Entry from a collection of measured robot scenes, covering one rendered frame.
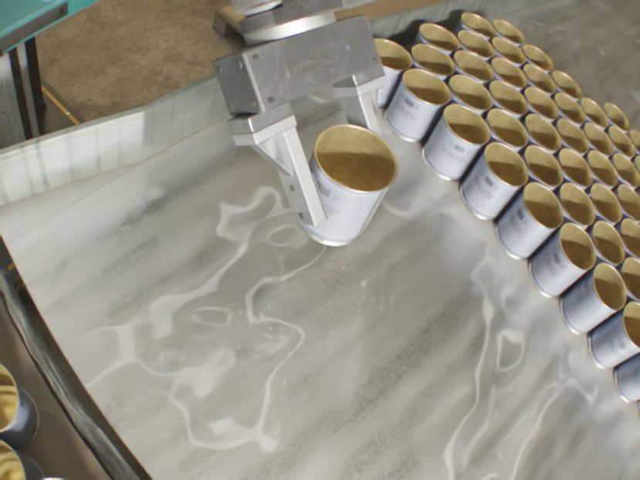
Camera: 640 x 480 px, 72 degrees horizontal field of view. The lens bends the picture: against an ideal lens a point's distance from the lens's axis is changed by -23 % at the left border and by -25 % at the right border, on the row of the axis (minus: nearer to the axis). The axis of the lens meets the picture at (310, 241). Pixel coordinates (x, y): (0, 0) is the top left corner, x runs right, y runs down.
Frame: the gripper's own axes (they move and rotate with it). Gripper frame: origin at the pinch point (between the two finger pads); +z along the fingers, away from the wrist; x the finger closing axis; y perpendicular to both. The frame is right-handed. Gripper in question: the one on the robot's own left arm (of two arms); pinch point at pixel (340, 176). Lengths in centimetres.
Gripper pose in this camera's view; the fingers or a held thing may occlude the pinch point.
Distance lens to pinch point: 46.7
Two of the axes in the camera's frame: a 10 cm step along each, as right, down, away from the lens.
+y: -6.2, -1.5, 7.7
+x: -7.2, 4.8, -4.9
